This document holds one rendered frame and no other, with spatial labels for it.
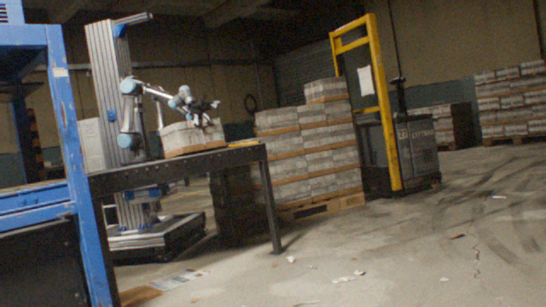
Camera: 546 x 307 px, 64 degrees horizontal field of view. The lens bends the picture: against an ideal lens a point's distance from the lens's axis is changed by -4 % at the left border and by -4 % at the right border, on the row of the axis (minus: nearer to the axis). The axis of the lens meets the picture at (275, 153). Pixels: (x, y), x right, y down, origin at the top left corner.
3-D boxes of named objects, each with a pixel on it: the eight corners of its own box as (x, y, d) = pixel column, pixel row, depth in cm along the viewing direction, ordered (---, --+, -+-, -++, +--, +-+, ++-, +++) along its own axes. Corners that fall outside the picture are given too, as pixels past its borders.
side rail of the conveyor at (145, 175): (264, 159, 324) (260, 142, 323) (268, 159, 320) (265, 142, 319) (78, 200, 233) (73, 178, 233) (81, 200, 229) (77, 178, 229)
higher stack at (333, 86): (322, 206, 471) (302, 84, 464) (345, 200, 482) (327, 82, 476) (340, 210, 435) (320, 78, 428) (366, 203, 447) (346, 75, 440)
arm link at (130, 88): (138, 148, 352) (142, 79, 347) (129, 150, 337) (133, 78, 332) (124, 147, 354) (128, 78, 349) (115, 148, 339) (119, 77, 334)
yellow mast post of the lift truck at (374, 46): (389, 189, 448) (363, 16, 438) (396, 188, 451) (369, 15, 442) (395, 190, 439) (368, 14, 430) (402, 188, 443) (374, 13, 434)
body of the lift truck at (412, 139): (366, 192, 512) (355, 124, 508) (403, 182, 533) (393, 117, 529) (405, 196, 448) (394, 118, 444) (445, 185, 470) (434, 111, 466)
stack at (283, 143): (216, 233, 425) (201, 147, 420) (322, 206, 471) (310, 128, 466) (229, 240, 389) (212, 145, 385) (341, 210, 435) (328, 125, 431)
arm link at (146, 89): (132, 92, 360) (187, 110, 354) (126, 91, 350) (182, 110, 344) (136, 78, 359) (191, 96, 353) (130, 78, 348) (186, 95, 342)
